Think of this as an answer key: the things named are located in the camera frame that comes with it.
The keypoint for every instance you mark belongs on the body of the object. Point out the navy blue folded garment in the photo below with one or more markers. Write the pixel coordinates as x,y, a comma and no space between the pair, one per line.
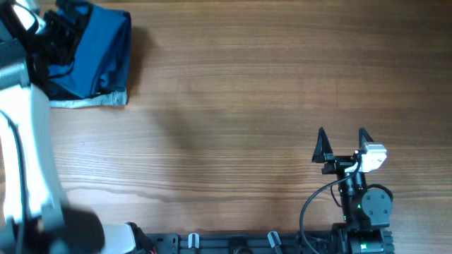
123,70

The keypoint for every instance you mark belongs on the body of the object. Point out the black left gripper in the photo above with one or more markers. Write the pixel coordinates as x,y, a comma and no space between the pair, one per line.
73,32

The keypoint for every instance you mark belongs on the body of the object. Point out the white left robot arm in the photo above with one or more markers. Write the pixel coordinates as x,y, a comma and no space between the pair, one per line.
77,55

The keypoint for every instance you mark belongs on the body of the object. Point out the white folded garment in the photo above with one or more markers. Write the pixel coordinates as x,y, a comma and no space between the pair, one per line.
113,99

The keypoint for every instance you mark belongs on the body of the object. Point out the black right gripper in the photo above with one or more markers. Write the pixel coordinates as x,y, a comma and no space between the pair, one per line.
339,162

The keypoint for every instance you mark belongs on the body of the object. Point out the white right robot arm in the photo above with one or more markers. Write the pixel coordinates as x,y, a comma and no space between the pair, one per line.
366,208

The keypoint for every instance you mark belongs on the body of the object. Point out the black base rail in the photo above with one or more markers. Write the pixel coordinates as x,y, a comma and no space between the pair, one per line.
273,242

